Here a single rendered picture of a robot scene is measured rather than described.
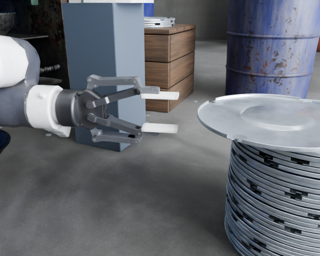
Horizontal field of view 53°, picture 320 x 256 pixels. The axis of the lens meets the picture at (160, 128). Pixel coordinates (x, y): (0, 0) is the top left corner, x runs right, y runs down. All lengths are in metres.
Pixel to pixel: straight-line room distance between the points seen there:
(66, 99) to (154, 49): 0.78
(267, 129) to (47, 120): 0.40
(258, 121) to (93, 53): 0.58
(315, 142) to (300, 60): 0.98
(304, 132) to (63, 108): 0.43
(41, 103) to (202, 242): 0.42
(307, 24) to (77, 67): 0.92
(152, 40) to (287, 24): 0.54
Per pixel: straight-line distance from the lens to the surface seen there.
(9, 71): 0.63
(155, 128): 0.62
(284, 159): 0.52
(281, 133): 0.55
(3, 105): 0.68
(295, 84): 1.51
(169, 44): 1.34
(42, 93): 0.64
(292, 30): 1.44
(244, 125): 0.57
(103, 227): 0.73
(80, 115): 0.65
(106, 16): 0.95
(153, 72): 1.37
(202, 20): 4.49
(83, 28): 1.00
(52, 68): 1.56
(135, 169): 0.93
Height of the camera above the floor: 0.45
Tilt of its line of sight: 21 degrees down
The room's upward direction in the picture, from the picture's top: straight up
